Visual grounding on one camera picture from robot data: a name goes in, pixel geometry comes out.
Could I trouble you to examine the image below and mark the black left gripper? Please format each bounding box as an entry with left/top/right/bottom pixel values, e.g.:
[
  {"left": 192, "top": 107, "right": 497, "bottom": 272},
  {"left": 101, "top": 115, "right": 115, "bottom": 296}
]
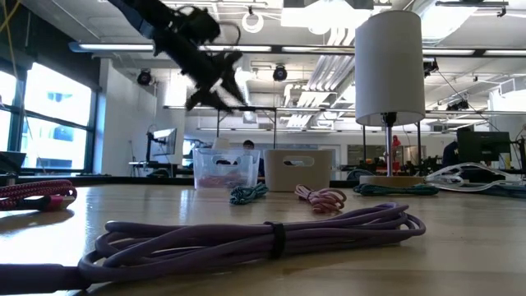
[{"left": 152, "top": 28, "right": 247, "bottom": 113}]

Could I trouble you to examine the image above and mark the red USB cable bundle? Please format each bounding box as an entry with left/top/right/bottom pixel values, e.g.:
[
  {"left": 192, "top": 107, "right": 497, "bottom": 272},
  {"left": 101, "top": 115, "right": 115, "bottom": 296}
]
[{"left": 196, "top": 172, "right": 251, "bottom": 189}]

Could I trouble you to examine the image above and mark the light blue braided cable bundle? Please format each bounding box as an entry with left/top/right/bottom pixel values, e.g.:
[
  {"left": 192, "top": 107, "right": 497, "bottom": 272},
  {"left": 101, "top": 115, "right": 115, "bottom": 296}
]
[{"left": 228, "top": 183, "right": 270, "bottom": 206}]

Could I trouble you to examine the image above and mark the dark teal cable bundle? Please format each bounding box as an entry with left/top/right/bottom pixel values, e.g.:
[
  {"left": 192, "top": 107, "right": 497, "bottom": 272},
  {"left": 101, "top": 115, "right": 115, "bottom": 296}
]
[{"left": 352, "top": 183, "right": 440, "bottom": 197}]

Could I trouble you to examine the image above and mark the maroon braided cable bundle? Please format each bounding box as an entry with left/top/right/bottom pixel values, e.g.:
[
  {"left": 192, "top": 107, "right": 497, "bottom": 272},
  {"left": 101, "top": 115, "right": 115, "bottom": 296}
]
[{"left": 0, "top": 178, "right": 78, "bottom": 212}]

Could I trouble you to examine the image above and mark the person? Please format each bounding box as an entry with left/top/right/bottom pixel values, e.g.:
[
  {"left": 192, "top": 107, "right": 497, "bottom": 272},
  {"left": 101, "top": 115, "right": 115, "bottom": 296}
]
[
  {"left": 441, "top": 141, "right": 461, "bottom": 168},
  {"left": 242, "top": 139, "right": 266, "bottom": 178}
]

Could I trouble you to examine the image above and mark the grey computer monitor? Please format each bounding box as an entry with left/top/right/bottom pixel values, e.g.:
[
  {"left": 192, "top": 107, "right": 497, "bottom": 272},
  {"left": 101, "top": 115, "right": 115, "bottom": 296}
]
[{"left": 146, "top": 127, "right": 178, "bottom": 164}]

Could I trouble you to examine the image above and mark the clear plastic bin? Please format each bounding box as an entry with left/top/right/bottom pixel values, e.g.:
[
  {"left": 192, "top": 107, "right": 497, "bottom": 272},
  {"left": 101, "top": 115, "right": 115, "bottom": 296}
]
[{"left": 191, "top": 147, "right": 261, "bottom": 191}]

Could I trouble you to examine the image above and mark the grey plastic bin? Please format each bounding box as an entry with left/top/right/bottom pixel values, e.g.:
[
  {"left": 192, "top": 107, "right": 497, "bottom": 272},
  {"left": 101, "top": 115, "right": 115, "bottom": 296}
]
[{"left": 263, "top": 148, "right": 333, "bottom": 193}]

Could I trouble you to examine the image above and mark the white shade table lamp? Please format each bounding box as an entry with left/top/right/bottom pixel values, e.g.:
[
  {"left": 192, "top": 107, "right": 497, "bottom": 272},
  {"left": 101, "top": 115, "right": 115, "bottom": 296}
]
[{"left": 353, "top": 9, "right": 427, "bottom": 192}]

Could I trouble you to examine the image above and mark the black computer monitor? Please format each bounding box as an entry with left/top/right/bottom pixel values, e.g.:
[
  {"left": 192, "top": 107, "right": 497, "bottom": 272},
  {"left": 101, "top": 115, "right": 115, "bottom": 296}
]
[{"left": 456, "top": 130, "right": 512, "bottom": 164}]

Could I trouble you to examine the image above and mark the black metal stand frame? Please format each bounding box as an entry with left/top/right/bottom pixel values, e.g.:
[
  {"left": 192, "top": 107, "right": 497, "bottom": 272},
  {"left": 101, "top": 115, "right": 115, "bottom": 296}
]
[{"left": 215, "top": 105, "right": 277, "bottom": 150}]

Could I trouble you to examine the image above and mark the white coiled ring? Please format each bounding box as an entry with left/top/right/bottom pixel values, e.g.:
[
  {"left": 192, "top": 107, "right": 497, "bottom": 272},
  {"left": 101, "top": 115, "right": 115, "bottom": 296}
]
[{"left": 241, "top": 11, "right": 265, "bottom": 35}]

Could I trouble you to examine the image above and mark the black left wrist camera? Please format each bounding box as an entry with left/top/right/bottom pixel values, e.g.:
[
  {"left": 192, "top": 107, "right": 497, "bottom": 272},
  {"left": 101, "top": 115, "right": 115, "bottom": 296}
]
[{"left": 174, "top": 6, "right": 222, "bottom": 45}]

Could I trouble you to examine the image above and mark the black aluminium table frame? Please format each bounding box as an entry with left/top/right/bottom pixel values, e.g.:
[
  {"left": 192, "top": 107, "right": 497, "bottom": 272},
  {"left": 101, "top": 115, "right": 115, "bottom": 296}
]
[{"left": 0, "top": 172, "right": 526, "bottom": 199}]

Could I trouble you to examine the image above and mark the purple USB cable bundle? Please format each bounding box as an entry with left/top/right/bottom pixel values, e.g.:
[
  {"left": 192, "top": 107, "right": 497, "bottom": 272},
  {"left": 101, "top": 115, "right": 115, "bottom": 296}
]
[{"left": 0, "top": 201, "right": 427, "bottom": 296}]

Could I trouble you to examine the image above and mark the white lamp cord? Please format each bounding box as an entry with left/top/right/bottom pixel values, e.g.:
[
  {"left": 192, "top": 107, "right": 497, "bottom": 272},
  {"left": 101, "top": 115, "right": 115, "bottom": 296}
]
[{"left": 423, "top": 162, "right": 523, "bottom": 193}]

